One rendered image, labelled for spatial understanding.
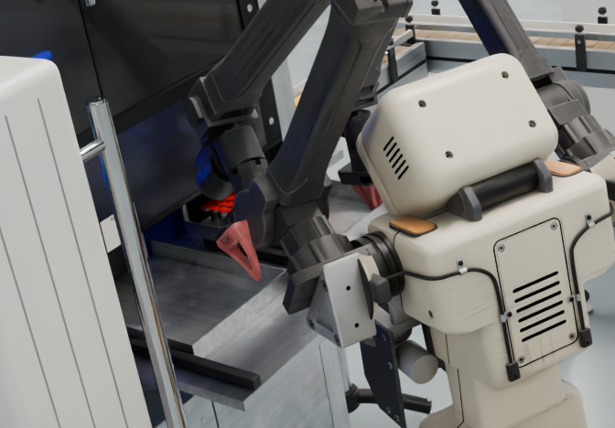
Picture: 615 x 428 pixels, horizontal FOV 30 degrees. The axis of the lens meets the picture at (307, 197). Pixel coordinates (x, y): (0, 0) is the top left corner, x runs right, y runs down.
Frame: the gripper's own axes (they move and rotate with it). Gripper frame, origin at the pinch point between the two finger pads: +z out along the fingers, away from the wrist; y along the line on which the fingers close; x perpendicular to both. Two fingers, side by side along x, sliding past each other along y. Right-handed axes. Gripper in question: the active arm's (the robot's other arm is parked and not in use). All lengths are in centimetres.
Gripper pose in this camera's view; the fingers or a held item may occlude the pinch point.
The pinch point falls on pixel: (376, 208)
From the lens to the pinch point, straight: 221.6
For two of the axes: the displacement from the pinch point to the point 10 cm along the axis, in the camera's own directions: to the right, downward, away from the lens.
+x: -5.8, 4.2, -7.0
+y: -7.8, -0.5, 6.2
